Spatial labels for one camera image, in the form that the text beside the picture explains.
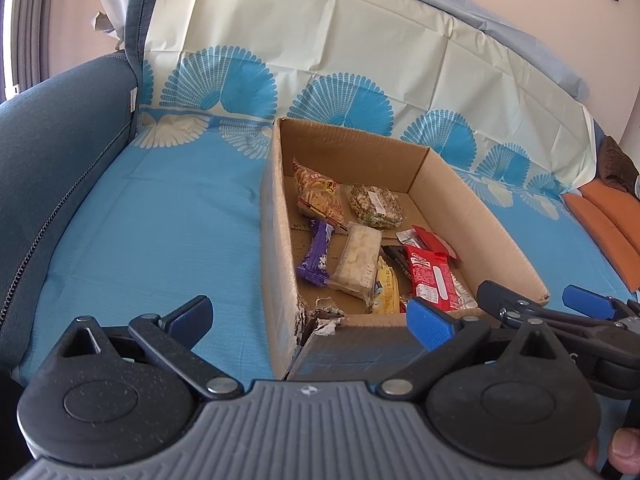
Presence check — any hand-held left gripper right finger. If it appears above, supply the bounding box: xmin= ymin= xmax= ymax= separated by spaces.
xmin=377 ymin=297 xmax=568 ymax=401

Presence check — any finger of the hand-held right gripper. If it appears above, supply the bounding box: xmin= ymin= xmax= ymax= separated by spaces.
xmin=562 ymin=285 xmax=640 ymax=322
xmin=476 ymin=281 xmax=621 ymax=351

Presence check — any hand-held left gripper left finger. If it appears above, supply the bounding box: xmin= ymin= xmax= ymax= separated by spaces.
xmin=55 ymin=295 xmax=246 ymax=401

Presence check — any white printed snack packet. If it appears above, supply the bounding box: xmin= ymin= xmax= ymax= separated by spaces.
xmin=450 ymin=270 xmax=479 ymax=310

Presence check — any red packet with white label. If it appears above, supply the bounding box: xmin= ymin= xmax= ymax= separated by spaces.
xmin=402 ymin=245 xmax=464 ymax=312

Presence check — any yellow snack packet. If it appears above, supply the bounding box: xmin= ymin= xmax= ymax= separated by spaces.
xmin=370 ymin=255 xmax=402 ymax=315

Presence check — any black snack packet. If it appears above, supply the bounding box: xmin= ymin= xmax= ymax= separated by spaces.
xmin=382 ymin=245 xmax=416 ymax=286

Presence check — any small red packet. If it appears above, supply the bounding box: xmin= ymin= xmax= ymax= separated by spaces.
xmin=412 ymin=225 xmax=459 ymax=261

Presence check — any small white packet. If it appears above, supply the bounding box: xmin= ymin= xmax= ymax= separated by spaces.
xmin=396 ymin=228 xmax=426 ymax=249

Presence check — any pale rice cracker packet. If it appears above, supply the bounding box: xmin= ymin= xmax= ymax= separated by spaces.
xmin=327 ymin=223 xmax=383 ymax=307

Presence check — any brown cardboard box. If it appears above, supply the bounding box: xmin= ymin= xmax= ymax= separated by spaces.
xmin=260 ymin=117 xmax=551 ymax=381

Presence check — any clear bag of nuts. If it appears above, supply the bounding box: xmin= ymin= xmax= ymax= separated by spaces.
xmin=347 ymin=183 xmax=407 ymax=229

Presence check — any purple snack packet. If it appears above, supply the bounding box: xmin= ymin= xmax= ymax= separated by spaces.
xmin=296 ymin=220 xmax=335 ymax=288

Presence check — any round cracker packet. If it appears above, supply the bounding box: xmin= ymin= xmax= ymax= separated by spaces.
xmin=292 ymin=157 xmax=347 ymax=224

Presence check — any person's right hand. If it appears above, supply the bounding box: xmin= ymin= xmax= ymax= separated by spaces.
xmin=584 ymin=429 xmax=640 ymax=475

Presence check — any orange cushion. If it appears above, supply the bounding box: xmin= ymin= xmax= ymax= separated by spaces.
xmin=582 ymin=182 xmax=640 ymax=256
xmin=562 ymin=194 xmax=640 ymax=292

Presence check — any blue fan-print cover sheet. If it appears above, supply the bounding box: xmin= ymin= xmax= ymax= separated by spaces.
xmin=10 ymin=0 xmax=640 ymax=396

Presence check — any brown cloth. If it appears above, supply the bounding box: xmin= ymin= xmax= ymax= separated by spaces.
xmin=597 ymin=135 xmax=640 ymax=192

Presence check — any blue sofa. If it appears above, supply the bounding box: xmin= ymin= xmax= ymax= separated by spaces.
xmin=0 ymin=0 xmax=166 ymax=376

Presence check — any grey cover sheet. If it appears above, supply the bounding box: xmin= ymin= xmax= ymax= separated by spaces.
xmin=92 ymin=0 xmax=588 ymax=101

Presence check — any grey curtain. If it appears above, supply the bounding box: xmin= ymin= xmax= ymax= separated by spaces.
xmin=0 ymin=0 xmax=52 ymax=106

